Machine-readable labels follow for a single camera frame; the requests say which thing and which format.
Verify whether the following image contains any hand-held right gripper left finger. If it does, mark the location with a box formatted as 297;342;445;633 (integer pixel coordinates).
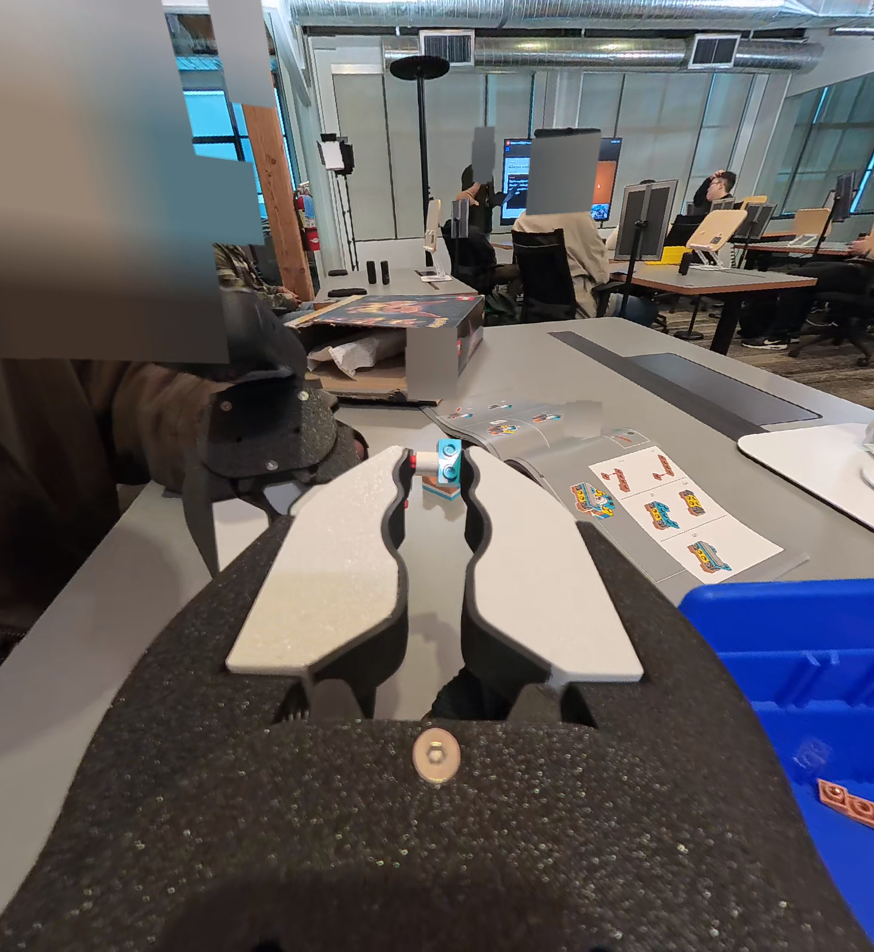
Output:
226;445;414;678

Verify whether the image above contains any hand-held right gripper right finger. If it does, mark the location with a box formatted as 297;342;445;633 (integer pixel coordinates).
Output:
461;445;644;684

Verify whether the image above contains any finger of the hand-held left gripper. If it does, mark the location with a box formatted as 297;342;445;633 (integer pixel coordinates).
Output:
258;479;315;518

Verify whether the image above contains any small toy brick assembly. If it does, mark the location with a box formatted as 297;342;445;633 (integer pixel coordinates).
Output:
406;439;465;484

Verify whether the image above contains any person's left forearm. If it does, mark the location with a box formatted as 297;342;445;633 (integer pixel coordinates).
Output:
72;360;218;495

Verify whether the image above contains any brown-topped desk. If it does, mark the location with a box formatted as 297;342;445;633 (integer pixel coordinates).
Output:
608;256;817;357

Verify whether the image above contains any grey instruction booklet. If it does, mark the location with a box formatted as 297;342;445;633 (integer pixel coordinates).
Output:
422;398;810;585

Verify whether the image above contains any printed cardboard toy box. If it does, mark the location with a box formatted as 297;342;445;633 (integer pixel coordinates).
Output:
284;294;486;406

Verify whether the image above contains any red fire extinguisher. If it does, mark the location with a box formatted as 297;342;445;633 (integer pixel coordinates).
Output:
294;182;322;254

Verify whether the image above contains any white phone stand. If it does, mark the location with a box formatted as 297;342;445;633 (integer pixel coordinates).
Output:
422;199;456;282

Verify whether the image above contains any person's brown jacket torso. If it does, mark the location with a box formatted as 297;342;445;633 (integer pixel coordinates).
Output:
0;357;148;708

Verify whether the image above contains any blue plastic bin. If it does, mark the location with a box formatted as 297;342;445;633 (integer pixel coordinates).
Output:
678;579;874;952

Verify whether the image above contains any white flat tray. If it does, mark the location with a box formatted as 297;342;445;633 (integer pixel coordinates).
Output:
738;424;874;555

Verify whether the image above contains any light panel on stand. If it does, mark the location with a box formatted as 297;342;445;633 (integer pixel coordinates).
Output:
318;134;359;272

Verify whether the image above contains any black mesh office chair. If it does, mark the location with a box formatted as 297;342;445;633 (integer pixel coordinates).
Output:
511;229;579;324

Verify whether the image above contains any black floor lamp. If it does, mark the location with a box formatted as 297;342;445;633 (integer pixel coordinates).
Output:
390;56;450;261

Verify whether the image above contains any brown toy plate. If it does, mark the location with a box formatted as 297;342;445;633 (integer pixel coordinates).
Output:
816;777;874;830

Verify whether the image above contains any grey monitor on stand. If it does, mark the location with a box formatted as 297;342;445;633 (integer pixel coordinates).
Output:
619;178;679;321

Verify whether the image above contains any wooden laptop stand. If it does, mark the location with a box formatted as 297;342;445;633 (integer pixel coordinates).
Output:
686;208;749;267

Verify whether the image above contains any air vent grille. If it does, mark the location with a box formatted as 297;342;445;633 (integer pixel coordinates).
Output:
418;30;476;68
688;33;741;69

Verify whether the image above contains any wooden post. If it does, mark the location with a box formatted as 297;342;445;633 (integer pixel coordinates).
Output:
242;104;315;302

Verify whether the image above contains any dark desk cable flap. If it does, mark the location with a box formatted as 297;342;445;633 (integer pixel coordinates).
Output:
548;331;822;434

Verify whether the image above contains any wall screen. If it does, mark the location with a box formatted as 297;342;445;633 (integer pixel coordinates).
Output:
502;136;624;224

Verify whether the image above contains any slim silver air duct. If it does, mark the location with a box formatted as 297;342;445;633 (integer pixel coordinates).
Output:
383;36;824;71

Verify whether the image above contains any large silver air duct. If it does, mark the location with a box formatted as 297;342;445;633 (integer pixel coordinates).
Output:
288;0;787;27

